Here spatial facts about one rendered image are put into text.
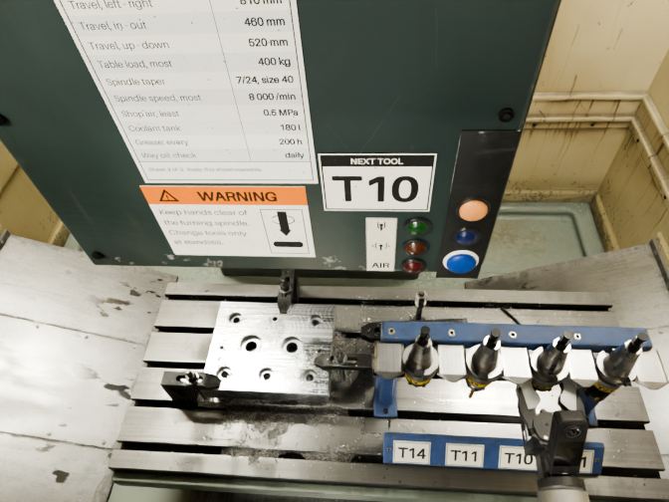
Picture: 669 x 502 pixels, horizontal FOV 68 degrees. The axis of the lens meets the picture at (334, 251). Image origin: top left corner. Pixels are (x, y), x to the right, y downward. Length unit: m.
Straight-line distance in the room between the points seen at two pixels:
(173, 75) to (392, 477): 0.96
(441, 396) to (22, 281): 1.32
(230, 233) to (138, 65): 0.19
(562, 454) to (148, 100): 0.76
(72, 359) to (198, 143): 1.33
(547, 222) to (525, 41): 1.68
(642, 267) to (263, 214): 1.34
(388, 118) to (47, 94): 0.27
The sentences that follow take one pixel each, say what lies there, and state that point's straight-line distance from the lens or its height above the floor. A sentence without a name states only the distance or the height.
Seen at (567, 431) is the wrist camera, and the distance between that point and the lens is 0.86.
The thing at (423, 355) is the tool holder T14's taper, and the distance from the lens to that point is 0.86.
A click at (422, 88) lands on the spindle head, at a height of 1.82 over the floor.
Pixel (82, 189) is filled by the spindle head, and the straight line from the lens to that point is 0.53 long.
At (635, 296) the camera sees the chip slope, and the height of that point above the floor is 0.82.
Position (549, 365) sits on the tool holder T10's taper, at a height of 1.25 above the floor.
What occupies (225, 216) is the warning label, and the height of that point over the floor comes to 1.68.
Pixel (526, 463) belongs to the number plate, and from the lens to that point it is 1.19.
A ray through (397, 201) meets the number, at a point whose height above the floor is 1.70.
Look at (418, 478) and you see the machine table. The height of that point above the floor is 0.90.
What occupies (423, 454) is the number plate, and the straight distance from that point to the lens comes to 1.15.
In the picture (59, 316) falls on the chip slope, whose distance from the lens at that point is 1.77.
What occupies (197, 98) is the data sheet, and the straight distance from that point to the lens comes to 0.41.
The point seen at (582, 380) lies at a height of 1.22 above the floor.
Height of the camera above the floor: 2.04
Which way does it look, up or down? 52 degrees down
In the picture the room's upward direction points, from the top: 6 degrees counter-clockwise
